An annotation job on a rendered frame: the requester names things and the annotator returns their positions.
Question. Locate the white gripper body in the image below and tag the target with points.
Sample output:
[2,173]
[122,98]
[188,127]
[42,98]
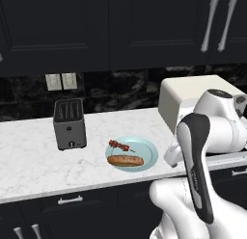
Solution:
[173,155]

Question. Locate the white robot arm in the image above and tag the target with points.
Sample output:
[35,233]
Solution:
[222,127]

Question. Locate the brown baguette bread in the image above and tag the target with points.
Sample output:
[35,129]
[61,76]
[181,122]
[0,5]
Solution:
[125,160]

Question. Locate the red kebab skewer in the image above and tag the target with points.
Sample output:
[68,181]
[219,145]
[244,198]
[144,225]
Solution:
[121,146]

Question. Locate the cream toaster oven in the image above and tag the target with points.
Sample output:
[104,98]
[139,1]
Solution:
[188,90]

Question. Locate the black base cupboard door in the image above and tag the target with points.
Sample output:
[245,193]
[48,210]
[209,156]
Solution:
[135,214]
[80,226]
[9,220]

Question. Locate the toaster knob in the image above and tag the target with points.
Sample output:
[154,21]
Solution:
[71,144]

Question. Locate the dark grey toaster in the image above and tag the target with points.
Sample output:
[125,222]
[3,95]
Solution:
[69,127]

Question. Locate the light blue plate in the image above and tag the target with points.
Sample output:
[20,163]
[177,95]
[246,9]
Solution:
[146,151]

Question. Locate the black drawer front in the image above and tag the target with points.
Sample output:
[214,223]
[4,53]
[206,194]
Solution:
[93,199]
[225,176]

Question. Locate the beige wall switch plate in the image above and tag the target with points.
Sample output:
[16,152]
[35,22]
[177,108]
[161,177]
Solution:
[69,81]
[53,82]

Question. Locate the black wall cupboard door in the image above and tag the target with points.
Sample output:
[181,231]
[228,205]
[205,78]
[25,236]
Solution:
[54,24]
[239,27]
[154,24]

